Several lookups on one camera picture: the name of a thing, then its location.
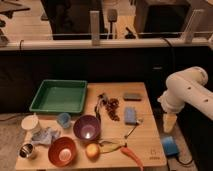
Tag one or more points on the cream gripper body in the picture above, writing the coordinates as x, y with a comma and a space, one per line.
169, 121

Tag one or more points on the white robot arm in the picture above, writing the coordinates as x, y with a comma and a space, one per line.
186, 86

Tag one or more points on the small blue cup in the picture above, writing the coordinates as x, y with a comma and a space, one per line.
64, 120

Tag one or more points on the white plastic cup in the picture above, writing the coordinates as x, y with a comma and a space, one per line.
31, 124

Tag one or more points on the small metal cup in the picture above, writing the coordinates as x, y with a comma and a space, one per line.
27, 151

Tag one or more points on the blue box on floor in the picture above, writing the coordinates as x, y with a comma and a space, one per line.
169, 146

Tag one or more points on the metal spoon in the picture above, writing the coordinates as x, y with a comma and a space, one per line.
138, 122

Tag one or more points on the blue sponge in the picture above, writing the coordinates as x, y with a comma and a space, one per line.
130, 116

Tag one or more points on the grey sponge block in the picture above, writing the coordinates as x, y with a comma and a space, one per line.
132, 97

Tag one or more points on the yellow red apple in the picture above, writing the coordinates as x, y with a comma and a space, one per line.
92, 151

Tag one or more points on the purple bowl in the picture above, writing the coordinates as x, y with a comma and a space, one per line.
87, 128

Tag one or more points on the white railing bar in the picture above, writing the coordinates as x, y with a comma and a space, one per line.
103, 44

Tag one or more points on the green plastic tray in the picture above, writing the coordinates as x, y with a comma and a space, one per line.
57, 96

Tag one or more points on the red bowl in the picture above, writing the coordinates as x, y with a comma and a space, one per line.
62, 152

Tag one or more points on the black handled utensil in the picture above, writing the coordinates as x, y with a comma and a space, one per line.
102, 100

